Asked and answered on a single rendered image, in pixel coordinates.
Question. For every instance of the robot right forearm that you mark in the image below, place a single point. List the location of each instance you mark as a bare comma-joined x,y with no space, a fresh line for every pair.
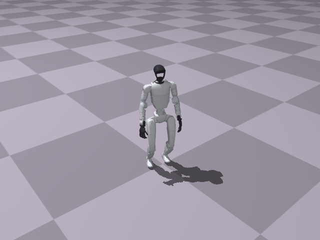
142,115

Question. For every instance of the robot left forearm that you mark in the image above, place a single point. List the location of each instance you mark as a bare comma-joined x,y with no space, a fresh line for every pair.
177,108

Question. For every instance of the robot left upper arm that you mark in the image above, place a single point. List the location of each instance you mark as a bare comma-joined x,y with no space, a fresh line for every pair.
174,92

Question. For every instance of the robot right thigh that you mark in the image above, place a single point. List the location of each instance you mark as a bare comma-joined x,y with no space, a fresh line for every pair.
151,130

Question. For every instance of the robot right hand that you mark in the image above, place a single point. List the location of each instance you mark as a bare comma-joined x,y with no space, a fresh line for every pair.
142,130

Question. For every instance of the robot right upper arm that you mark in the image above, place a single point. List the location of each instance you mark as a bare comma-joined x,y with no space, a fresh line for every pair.
145,90

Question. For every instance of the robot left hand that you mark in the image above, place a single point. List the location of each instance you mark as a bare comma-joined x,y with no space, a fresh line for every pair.
180,123

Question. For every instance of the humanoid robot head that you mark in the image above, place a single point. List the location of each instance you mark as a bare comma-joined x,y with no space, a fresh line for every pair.
158,69

